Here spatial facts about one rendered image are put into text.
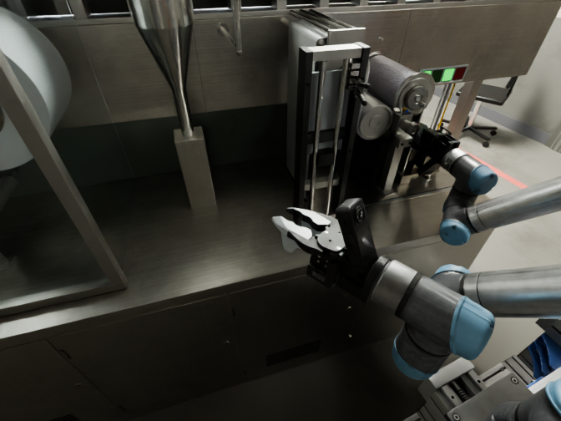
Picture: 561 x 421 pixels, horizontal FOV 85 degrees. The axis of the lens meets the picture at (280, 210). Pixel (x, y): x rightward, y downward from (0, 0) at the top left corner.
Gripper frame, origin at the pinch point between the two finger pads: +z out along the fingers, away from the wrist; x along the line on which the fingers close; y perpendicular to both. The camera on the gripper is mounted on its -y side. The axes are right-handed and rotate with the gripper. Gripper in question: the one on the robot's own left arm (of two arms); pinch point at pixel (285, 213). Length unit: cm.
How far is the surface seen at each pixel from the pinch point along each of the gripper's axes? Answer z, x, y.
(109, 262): 37.5, -20.6, 25.2
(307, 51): 16.5, 24.0, -23.8
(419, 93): 2, 68, -12
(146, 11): 49, 5, -28
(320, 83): 14.9, 28.6, -16.7
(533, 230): -65, 229, 93
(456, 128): 3, 166, 21
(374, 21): 31, 85, -29
